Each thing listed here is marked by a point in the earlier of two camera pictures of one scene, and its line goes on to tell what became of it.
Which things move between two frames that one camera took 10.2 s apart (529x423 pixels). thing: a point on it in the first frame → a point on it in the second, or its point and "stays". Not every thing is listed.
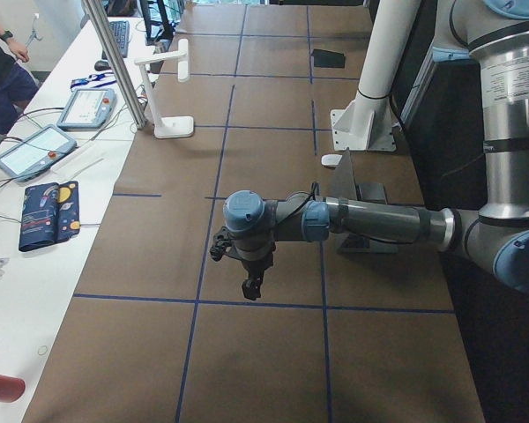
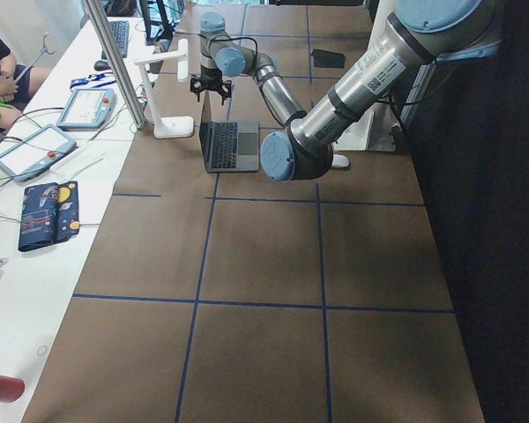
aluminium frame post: [99, 19] stays
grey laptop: [345, 186] → [229, 146]
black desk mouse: [102, 65] stays
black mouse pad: [328, 58] stays
